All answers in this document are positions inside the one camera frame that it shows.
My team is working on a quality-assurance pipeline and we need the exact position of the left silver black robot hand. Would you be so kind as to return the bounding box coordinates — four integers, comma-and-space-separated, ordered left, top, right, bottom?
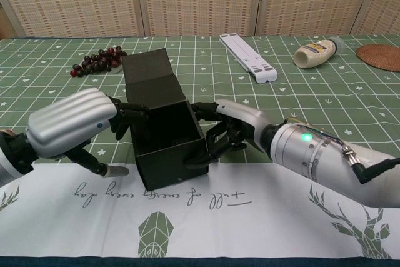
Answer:
11, 88, 150, 179

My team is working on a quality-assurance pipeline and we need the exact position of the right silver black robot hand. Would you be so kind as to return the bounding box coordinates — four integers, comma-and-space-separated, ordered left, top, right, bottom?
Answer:
182, 99, 279, 168

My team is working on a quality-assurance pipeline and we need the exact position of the black foldable cardboard box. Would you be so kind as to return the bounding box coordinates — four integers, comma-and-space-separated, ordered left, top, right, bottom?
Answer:
121, 48, 209, 191

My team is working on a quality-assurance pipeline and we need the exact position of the white folding laptop stand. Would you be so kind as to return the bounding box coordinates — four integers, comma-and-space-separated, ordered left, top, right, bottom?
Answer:
219, 33, 278, 84

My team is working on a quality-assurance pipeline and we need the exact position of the dark red grape bunch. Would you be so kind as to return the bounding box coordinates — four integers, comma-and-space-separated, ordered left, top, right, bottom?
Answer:
69, 46, 129, 78

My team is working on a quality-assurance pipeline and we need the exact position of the green checked tablecloth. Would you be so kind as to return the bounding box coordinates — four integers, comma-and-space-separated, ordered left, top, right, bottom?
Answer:
0, 34, 400, 261

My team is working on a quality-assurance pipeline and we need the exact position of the cream mayonnaise squeeze bottle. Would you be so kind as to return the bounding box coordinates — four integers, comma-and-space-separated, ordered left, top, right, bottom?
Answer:
294, 36, 346, 69

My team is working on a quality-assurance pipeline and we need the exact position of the round brown woven coaster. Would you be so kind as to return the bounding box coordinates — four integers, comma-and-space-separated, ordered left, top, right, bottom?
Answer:
356, 44, 400, 73

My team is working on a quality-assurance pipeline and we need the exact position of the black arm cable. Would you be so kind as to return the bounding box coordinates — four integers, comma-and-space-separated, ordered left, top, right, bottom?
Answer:
342, 144, 400, 185

